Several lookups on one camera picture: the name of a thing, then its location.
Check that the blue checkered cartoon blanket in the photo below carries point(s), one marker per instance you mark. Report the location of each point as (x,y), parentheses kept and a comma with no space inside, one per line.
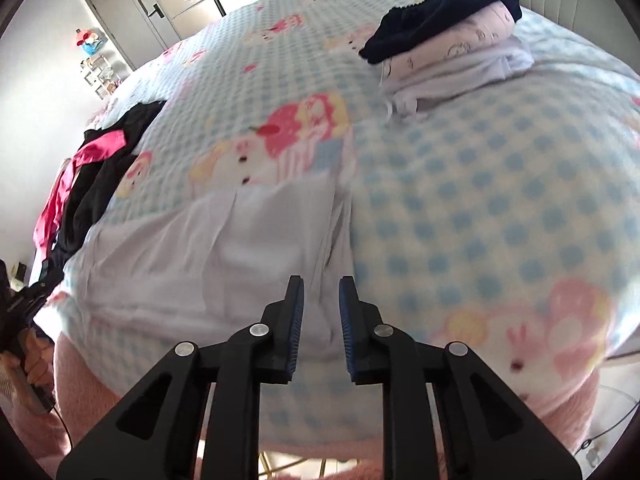
(507,217)

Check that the white wardrobe door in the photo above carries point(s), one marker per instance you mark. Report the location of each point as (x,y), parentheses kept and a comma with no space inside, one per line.
(139,29)

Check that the navy folded garment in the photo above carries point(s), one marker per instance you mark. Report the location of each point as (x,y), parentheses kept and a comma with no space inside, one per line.
(405,27)

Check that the light grey navy-trimmed t-shirt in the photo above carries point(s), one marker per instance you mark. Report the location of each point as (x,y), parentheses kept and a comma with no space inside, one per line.
(206,270)

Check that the white shelf with trinkets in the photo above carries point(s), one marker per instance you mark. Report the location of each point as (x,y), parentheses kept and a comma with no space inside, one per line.
(100,75)

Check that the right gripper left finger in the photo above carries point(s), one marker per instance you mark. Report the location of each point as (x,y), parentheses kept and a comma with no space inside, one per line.
(195,414)

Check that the white folded clothes stack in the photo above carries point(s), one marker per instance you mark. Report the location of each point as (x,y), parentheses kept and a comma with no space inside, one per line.
(480,50)

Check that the red blue plush toy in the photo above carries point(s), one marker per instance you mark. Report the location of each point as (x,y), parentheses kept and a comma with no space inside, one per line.
(89,40)

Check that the pink garment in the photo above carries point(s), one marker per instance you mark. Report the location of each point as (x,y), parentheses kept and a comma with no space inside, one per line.
(50,218)

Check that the operator left hand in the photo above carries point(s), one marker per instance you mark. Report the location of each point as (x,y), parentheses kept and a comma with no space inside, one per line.
(38,360)

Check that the black garment pile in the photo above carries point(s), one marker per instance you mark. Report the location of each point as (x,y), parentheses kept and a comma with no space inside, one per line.
(96,184)

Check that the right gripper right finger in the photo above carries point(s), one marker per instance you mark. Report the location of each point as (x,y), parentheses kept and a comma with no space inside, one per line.
(446,414)

